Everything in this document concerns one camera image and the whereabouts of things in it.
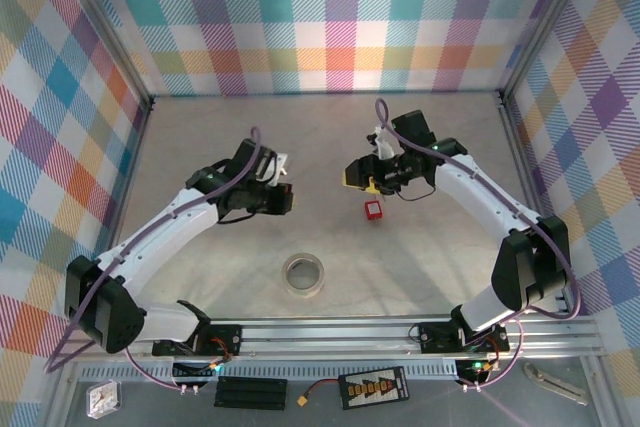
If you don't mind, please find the thin black cable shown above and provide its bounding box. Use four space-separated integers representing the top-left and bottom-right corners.
218 209 259 224
397 180 437 203

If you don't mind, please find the perforated metal strip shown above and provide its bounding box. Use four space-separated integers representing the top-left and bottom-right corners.
79 362 460 382

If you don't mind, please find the black board with yellow connectors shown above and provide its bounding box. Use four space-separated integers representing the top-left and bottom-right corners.
338 365 411 411

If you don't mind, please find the small square white clock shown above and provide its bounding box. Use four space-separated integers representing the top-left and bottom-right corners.
85 380 124 421

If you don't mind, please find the red black cable yellow plug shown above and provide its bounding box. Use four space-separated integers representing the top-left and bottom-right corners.
297 377 341 408

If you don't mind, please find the black ribbed box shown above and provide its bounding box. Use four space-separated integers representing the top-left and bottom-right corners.
213 375 289 411

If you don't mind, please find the black controller board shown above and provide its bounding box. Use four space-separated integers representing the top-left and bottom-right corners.
455 357 502 384
171 362 224 384

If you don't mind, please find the clear tape roll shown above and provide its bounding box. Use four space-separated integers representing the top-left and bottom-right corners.
280 252 326 299

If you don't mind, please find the aluminium table edge bar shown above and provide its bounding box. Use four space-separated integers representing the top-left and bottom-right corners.
97 96 154 258
497 90 559 228

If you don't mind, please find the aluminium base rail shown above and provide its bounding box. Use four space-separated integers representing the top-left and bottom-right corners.
54 314 601 364

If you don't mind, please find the aluminium frame post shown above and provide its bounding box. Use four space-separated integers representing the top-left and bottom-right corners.
59 0 154 111
499 0 600 98

